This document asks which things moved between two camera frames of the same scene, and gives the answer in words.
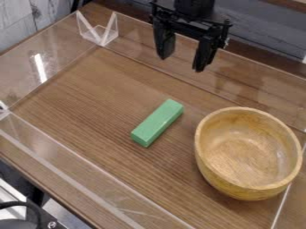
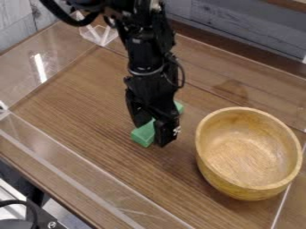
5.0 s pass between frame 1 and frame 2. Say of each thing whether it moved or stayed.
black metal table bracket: stayed
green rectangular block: stayed
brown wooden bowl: stayed
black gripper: moved
